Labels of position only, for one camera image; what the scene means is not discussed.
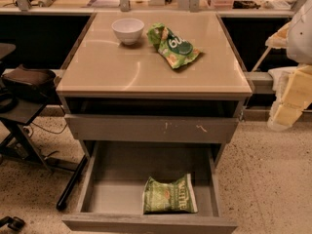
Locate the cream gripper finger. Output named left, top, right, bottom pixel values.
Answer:
left=267, top=65, right=312, bottom=131
left=265, top=22, right=290, bottom=49

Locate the green jalapeno chip bag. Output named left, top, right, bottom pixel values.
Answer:
left=142, top=174, right=198, bottom=215

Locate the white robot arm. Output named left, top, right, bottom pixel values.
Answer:
left=265, top=0, right=312, bottom=131

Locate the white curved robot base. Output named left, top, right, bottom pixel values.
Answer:
left=268, top=66, right=295, bottom=92

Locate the green chip bag on counter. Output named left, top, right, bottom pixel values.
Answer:
left=147, top=22, right=201, bottom=69

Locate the grey drawer cabinet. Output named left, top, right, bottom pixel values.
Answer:
left=58, top=11, right=253, bottom=159

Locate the open middle drawer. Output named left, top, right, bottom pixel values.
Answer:
left=63, top=141, right=237, bottom=234

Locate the closed top drawer front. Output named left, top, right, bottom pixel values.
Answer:
left=65, top=114, right=238, bottom=143

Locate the dark brown bag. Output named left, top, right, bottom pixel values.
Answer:
left=2, top=65, right=56, bottom=102

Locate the white ceramic bowl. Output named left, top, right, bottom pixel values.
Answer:
left=111, top=19, right=144, bottom=45

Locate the black side stand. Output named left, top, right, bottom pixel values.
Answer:
left=0, top=42, right=89, bottom=212

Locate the black clamp on floor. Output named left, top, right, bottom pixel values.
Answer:
left=0, top=216, right=25, bottom=231

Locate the black cable on floor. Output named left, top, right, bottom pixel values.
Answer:
left=30, top=120, right=68, bottom=136

